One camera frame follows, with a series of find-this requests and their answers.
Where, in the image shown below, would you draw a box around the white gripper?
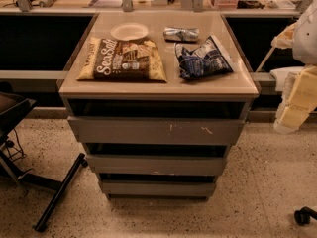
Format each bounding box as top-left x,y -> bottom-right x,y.
273,66 -> 317,134

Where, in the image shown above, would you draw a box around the grey bottom drawer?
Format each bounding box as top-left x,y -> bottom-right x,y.
99,181 -> 216,197

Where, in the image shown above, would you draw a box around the grey drawer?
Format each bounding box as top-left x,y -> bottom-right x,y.
68,116 -> 245,145
87,155 -> 227,176
99,181 -> 216,197

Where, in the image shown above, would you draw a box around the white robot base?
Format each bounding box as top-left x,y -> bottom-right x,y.
270,66 -> 303,92

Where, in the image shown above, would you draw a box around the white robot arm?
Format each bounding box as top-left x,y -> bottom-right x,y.
271,0 -> 317,134

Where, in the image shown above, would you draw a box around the grey drawer cabinet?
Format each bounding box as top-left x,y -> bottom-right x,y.
59,11 -> 259,184

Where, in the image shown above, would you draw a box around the grey top drawer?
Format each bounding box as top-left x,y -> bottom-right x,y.
68,116 -> 245,145

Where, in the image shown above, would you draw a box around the grey middle drawer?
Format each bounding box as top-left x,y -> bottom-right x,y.
87,155 -> 227,176

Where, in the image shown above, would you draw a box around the white rod with black tip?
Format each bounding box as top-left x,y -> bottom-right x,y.
255,47 -> 275,73

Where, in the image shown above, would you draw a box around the blue crumpled chip bag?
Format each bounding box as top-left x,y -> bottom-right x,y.
174,36 -> 234,80

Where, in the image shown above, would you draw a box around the black office chair wheel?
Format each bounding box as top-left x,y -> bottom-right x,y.
294,206 -> 317,226

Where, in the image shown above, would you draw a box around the crushed silver can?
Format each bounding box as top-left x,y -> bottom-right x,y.
163,27 -> 199,43

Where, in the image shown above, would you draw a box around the white paper plate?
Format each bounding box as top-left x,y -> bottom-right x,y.
110,23 -> 149,41

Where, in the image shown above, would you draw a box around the brown sea salt chip bag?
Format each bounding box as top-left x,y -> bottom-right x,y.
77,38 -> 167,82

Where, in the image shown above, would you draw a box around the black stand with legs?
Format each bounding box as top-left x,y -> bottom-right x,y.
0,81 -> 89,233

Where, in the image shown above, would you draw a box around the black cable on floor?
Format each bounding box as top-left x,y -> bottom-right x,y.
4,128 -> 28,163

